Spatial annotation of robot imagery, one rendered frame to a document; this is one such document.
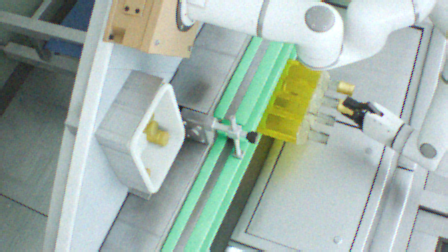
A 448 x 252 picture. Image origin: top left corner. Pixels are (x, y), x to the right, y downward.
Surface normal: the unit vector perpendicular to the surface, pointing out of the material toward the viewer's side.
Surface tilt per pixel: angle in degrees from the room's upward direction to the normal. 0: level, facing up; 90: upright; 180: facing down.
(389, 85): 91
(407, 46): 90
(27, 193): 90
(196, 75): 90
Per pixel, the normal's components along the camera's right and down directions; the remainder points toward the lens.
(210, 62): -0.10, -0.53
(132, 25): -0.32, 0.04
